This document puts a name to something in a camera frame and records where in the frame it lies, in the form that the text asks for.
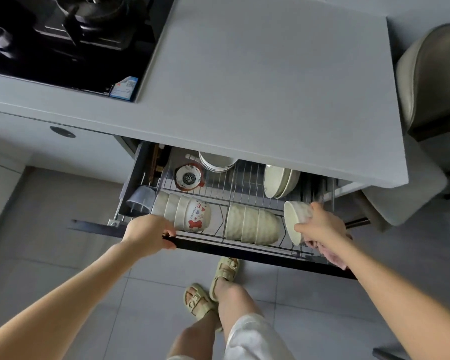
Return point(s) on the person's right hand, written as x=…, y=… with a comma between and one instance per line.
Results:
x=328, y=228

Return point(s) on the person's left hand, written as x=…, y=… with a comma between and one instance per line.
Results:
x=148, y=236

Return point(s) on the pink dish cloth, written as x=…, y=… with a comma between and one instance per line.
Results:
x=335, y=258

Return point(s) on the plain white bowl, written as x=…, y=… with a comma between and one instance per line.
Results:
x=182, y=213
x=159, y=204
x=171, y=208

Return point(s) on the small white bowl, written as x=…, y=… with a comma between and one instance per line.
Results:
x=294, y=219

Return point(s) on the white cartoon print bowl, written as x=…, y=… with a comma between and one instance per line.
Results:
x=198, y=217

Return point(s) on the small red-rimmed bowl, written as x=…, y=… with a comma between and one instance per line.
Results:
x=188, y=178

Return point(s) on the row of cream textured bowls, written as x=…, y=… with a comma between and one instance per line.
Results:
x=253, y=224

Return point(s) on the white shallow bowl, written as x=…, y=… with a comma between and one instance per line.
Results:
x=217, y=158
x=217, y=169

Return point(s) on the person's left forearm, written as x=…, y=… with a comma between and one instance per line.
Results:
x=60, y=307

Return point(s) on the person's right forearm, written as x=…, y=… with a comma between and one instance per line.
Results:
x=405, y=303

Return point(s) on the person's right leg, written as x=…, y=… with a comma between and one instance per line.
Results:
x=236, y=303

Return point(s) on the person's leg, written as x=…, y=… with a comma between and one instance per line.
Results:
x=195, y=337
x=236, y=303

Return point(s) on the person's left leg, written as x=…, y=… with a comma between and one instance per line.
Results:
x=195, y=337

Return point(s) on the clear plastic measuring cup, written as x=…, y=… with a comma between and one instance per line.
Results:
x=140, y=198

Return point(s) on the beige buckle sandal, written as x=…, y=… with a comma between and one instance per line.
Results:
x=225, y=273
x=198, y=301

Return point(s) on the blue white sticker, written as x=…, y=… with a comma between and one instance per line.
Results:
x=123, y=88

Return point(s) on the grey base cabinet round knob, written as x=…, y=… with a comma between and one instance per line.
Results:
x=22, y=142

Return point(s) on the taupe upholstered chair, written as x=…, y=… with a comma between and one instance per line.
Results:
x=431, y=71

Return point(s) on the black glass cooktop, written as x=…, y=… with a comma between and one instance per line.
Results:
x=22, y=67

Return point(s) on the black burner grate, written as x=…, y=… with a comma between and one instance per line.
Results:
x=93, y=18

